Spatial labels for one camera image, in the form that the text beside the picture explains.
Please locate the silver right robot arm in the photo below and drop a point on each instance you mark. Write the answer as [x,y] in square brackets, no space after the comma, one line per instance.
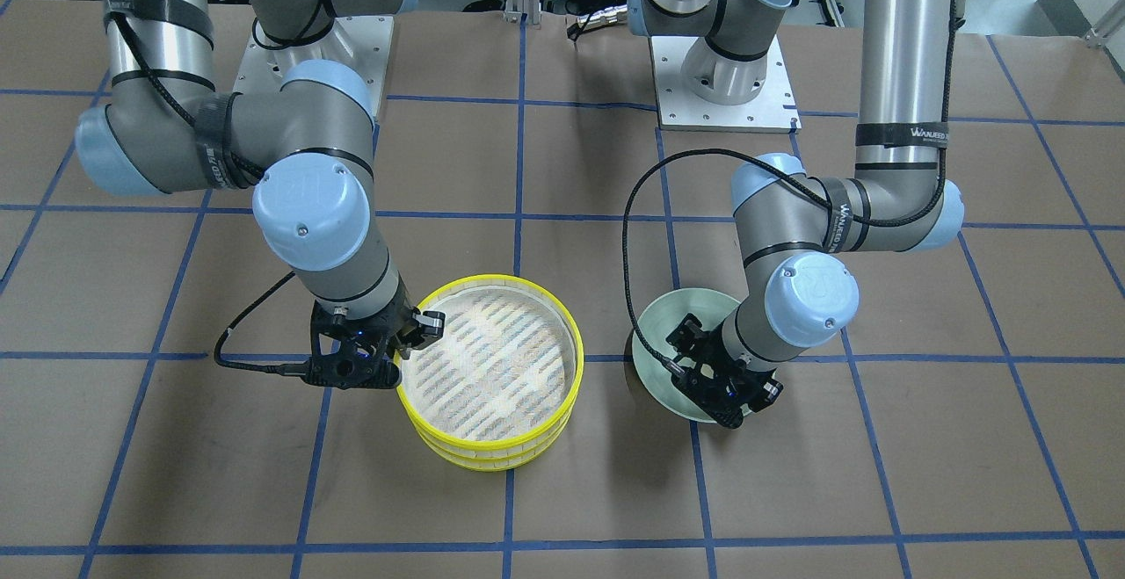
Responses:
[305,149]

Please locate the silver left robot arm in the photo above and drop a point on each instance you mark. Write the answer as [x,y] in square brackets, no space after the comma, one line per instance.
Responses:
[791,226]

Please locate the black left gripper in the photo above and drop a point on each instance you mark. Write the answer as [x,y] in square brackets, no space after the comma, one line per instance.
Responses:
[714,350]

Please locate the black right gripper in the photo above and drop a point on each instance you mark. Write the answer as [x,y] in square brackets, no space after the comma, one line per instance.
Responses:
[393,326]

